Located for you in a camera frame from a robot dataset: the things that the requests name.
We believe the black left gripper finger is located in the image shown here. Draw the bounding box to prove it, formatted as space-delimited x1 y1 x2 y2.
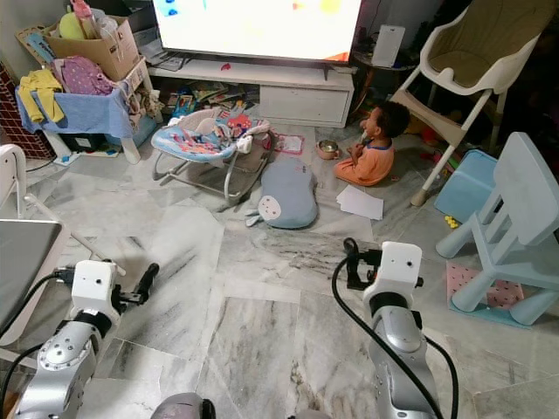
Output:
135 263 161 304

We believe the white paper sheet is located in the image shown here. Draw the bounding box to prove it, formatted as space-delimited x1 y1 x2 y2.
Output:
336 185 385 221

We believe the grey-blue plush pillow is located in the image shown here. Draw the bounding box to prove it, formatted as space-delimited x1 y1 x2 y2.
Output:
245 157 320 230

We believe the child in orange clothes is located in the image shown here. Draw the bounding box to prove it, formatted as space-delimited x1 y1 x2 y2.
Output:
334 100 411 187

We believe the small metal bowl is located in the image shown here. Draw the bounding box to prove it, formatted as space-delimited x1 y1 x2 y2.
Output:
316 140 341 161

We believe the white chair with grey seat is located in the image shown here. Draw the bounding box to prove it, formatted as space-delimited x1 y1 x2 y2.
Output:
0 144 71 347

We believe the pink foam mat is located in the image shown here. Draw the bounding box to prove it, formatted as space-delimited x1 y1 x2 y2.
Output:
445 262 527 312

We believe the white power strip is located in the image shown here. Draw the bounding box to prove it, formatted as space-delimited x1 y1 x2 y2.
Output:
55 150 119 165

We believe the blue baby bouncer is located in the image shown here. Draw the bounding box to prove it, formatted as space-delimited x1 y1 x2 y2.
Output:
150 106 272 210

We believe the white television cabinet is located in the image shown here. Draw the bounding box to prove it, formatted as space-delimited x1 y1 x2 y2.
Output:
147 57 355 129

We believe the light blue plastic child chair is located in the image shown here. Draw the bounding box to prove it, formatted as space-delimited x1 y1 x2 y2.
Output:
435 132 559 326

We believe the blue cloth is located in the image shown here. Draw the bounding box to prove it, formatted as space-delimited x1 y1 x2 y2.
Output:
16 86 136 141

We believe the white upright box device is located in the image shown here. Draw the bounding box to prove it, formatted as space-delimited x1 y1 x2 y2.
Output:
370 24 406 69

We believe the yellow cloth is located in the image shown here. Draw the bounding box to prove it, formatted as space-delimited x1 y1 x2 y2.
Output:
18 68 66 124

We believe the brown cardboard box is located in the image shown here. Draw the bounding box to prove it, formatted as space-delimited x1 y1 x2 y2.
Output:
44 16 141 82

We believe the white baby high chair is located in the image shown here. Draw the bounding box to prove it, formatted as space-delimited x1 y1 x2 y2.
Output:
391 0 559 208

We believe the flat screen television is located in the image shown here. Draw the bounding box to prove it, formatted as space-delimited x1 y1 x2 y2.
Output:
151 0 364 64

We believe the green round toy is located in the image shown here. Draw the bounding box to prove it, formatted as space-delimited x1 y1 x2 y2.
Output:
59 12 86 40

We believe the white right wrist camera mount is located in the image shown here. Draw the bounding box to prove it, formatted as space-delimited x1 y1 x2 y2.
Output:
362 241 424 306

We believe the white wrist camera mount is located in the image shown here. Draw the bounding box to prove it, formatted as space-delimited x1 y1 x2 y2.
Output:
362 241 424 306
71 259 117 317

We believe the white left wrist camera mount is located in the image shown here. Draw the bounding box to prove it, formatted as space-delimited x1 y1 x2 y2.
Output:
71 259 117 317

